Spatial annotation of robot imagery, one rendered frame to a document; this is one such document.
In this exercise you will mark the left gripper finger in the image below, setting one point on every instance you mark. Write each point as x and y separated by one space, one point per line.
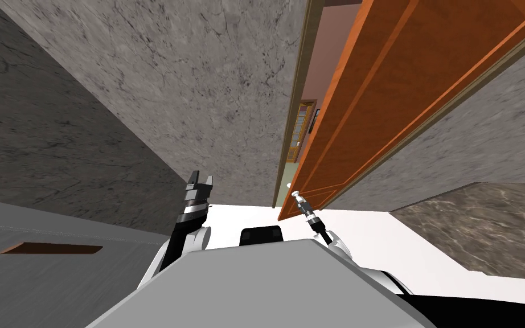
193 179
208 183

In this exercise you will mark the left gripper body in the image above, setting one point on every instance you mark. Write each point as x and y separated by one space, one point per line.
198 193

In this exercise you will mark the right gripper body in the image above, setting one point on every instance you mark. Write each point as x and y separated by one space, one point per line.
306 207

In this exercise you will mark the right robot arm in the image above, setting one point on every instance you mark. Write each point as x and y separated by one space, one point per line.
449 312

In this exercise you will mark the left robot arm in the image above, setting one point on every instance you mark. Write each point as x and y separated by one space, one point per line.
188 228

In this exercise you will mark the wooden glazed cabinet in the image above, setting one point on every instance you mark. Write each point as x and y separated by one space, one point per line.
301 130

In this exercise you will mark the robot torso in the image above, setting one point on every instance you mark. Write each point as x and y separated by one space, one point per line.
262 287

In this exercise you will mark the orange wooden door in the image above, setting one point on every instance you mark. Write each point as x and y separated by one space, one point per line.
394 82

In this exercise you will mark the dark wall picture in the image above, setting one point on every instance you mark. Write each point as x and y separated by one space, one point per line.
315 120

